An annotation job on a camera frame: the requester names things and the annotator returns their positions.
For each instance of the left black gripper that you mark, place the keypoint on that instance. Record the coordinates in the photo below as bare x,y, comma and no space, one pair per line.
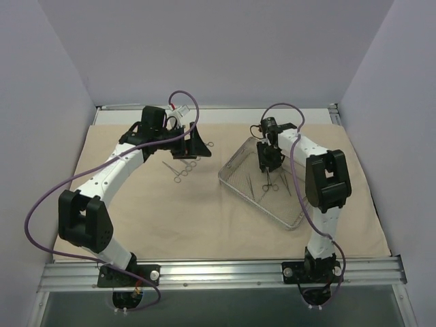
187,145

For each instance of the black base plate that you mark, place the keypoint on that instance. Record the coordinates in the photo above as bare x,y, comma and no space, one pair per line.
306,272
144,275

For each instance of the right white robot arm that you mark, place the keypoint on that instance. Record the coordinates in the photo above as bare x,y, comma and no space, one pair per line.
327,185

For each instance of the steel curved hemostat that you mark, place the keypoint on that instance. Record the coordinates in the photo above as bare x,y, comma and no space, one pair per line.
178,174

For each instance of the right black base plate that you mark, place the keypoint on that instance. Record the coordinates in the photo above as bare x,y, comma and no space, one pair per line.
306,272

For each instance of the aluminium front rail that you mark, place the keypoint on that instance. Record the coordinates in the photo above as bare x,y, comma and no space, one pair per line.
64,276

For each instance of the right aluminium side rail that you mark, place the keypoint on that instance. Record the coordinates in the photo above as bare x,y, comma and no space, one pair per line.
335,117

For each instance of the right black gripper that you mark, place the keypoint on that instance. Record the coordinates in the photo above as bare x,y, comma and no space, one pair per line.
269,163

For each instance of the steel ring-handled clamp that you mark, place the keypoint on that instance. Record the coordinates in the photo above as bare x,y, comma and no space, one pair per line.
189,164

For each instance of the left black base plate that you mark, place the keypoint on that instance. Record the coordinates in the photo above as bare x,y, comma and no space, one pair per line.
144,275

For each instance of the steel straight hemostat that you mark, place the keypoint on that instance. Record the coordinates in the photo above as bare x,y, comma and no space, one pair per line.
269,185

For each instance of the beige wrapping cloth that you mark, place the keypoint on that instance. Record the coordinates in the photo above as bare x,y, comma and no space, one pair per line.
199,218

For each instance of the steel tweezers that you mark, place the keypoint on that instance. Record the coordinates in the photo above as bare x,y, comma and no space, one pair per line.
250,184
285,183

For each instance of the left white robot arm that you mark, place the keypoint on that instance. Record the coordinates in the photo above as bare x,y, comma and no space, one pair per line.
84,220

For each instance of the wire mesh instrument tray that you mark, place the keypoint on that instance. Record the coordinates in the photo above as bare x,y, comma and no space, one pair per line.
277,205

